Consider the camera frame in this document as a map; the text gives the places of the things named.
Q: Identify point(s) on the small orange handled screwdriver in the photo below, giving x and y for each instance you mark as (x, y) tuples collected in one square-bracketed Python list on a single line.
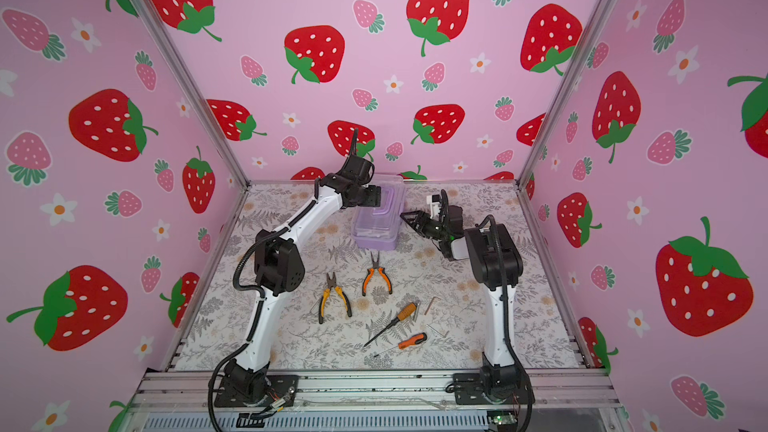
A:
[(412, 341)]

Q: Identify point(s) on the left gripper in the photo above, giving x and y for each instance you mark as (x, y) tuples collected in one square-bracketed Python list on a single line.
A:
[(374, 198)]

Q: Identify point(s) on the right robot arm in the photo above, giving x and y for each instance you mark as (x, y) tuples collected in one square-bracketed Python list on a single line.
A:
[(496, 265)]

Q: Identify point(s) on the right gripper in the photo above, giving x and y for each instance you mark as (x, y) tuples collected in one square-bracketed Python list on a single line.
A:
[(424, 218)]

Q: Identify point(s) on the silver hex key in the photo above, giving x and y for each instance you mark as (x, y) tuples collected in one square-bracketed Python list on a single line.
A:
[(438, 331)]

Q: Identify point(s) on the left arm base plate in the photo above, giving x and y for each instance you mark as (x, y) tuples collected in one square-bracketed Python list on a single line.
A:
[(261, 391)]

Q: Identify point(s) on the large orange handled screwdriver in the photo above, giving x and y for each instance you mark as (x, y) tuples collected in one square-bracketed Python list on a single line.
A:
[(405, 313)]

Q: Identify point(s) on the purple plastic tool box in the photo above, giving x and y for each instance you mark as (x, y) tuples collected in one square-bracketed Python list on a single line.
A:
[(378, 228)]

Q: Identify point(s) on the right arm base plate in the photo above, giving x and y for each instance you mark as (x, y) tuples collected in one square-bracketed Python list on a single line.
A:
[(474, 388)]

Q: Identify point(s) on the aluminium front rail frame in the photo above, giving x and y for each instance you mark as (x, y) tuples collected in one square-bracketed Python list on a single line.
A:
[(386, 400)]

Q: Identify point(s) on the red hex key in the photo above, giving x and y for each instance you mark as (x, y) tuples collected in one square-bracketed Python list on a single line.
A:
[(431, 302)]

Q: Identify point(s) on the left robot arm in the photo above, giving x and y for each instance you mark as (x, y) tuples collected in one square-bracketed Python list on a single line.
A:
[(273, 267)]

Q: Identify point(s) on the orange handled needle-nose pliers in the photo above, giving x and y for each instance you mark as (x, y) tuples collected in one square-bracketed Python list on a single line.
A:
[(372, 271)]

